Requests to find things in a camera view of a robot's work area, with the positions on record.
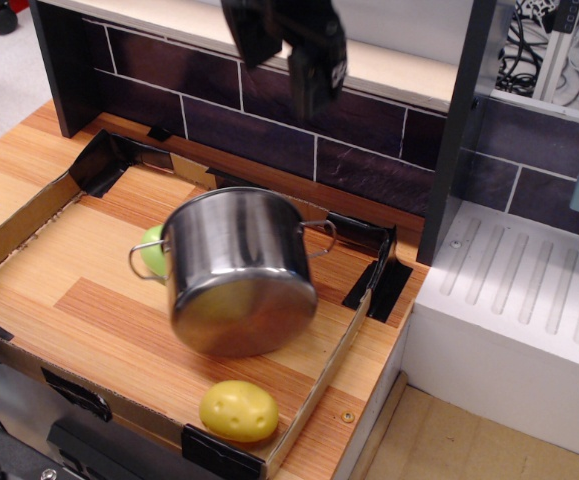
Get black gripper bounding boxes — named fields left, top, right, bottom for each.
left=221, top=0, right=348, bottom=120

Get green plastic pear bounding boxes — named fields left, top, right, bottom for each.
left=140, top=225, right=166, bottom=277

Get brass screw in counter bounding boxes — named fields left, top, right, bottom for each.
left=341, top=411, right=355, bottom=423

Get yellow plastic potato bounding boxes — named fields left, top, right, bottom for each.
left=199, top=380, right=279, bottom=443

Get dark tiled backsplash shelf unit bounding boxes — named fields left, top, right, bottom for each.
left=31, top=1, right=579, bottom=263

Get black chair caster wheel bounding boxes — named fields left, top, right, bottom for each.
left=0, top=0, right=18, bottom=35

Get white ridged drainboard sink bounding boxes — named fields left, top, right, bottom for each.
left=403, top=203, right=579, bottom=454

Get stainless steel pot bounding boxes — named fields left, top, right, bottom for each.
left=131, top=187, right=337, bottom=358

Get tangled black cables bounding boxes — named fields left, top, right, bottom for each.
left=494, top=0, right=579, bottom=107

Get aluminium frame post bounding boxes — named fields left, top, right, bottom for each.
left=533, top=0, right=579, bottom=103

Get cardboard fence with black tape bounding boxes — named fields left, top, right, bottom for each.
left=0, top=126, right=404, bottom=479

